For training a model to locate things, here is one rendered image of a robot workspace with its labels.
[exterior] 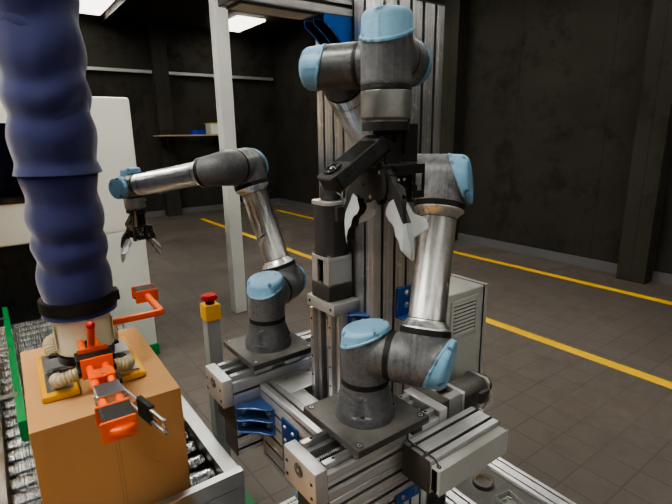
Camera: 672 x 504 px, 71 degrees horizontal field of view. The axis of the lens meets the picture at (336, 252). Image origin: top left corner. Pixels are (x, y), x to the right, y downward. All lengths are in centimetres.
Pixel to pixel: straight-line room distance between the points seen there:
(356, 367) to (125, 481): 87
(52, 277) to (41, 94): 52
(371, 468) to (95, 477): 83
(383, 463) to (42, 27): 143
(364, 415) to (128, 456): 79
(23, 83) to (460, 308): 138
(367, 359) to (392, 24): 69
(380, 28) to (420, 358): 66
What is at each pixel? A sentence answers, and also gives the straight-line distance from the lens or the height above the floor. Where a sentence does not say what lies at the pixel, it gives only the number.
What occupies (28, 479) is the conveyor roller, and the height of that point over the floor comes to 54.
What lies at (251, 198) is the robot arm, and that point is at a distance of 159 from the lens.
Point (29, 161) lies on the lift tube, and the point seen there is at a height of 164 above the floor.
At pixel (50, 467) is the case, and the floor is 83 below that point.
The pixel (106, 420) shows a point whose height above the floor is 110.
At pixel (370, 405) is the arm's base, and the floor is 109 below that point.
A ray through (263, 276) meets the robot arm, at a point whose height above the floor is 127.
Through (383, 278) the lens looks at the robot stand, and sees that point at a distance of 130.
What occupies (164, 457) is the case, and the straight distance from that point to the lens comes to 170.
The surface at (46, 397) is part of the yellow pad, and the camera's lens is 167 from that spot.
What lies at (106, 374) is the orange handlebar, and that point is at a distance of 143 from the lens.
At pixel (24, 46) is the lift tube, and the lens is 158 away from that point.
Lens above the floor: 170
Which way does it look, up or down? 14 degrees down
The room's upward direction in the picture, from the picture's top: 1 degrees counter-clockwise
